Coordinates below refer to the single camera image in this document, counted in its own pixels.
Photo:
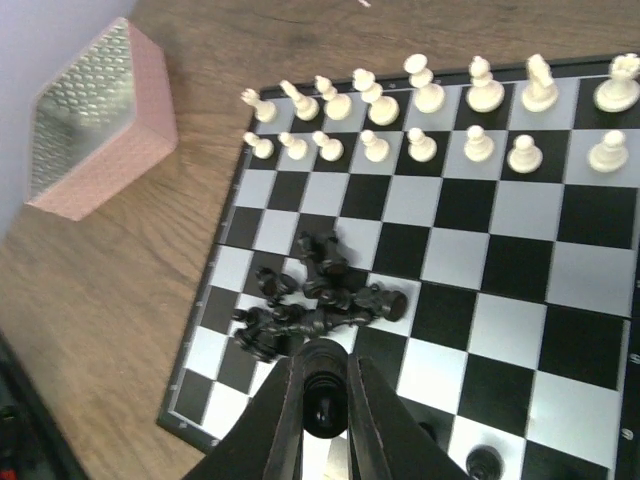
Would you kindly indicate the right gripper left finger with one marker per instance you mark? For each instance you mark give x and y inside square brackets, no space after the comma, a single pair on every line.
[266,442]

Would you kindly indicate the white bishop left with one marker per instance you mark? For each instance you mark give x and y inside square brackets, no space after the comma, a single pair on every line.
[337,105]

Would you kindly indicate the black pawn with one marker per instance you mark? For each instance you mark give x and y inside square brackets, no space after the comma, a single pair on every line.
[484,463]
[325,399]
[430,431]

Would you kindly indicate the white knight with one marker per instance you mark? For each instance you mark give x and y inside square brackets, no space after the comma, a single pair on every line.
[541,91]
[306,107]

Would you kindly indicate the black and silver chessboard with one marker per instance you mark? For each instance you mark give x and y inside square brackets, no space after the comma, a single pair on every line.
[522,326]

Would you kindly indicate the pile of black chess pieces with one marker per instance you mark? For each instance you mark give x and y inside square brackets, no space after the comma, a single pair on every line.
[312,309]

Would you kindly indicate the white king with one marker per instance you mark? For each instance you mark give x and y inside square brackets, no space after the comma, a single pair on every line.
[429,96]

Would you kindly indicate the white bishop right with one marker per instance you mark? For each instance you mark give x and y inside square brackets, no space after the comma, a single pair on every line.
[485,94]

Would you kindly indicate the white rook left corner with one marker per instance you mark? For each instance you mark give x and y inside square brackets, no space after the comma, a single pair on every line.
[265,111]

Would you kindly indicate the white rook right corner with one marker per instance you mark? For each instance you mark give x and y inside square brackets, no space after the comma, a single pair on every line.
[621,90]

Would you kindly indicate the white queen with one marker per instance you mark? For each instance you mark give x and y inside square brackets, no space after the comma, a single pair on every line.
[383,110]

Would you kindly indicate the white knight right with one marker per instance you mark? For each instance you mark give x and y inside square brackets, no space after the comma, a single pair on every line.
[541,91]

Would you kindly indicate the white pawn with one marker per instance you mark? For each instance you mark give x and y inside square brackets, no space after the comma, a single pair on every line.
[478,146]
[330,149]
[376,149]
[610,154]
[422,148]
[262,148]
[296,148]
[525,156]

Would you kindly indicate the white knight left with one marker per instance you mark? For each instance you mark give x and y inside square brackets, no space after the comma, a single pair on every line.
[306,107]

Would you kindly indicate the white bishop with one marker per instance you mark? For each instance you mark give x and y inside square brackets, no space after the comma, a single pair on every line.
[337,105]
[485,94]

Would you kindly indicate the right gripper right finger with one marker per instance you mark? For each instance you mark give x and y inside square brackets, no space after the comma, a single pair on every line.
[385,442]

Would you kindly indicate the white rook corner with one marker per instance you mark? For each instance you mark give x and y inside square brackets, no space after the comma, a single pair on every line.
[621,90]
[265,111]

